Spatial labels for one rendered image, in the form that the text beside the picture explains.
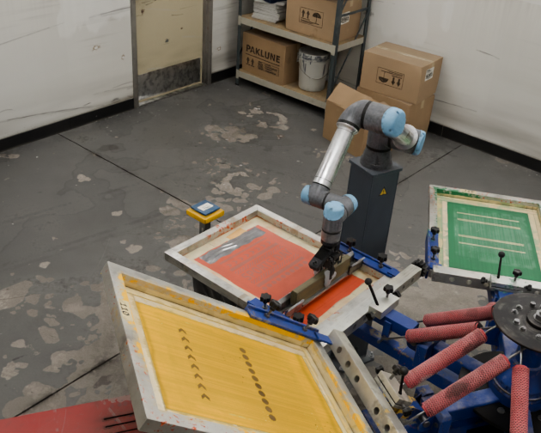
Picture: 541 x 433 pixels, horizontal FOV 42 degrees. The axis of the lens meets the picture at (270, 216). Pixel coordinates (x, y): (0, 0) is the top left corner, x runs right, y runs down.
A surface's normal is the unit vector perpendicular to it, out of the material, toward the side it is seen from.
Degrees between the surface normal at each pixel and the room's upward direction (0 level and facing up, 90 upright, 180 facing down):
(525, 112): 90
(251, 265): 0
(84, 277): 0
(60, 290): 0
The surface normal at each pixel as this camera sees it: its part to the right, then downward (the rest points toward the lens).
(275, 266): 0.07, -0.85
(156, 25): 0.75, 0.39
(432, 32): -0.65, 0.36
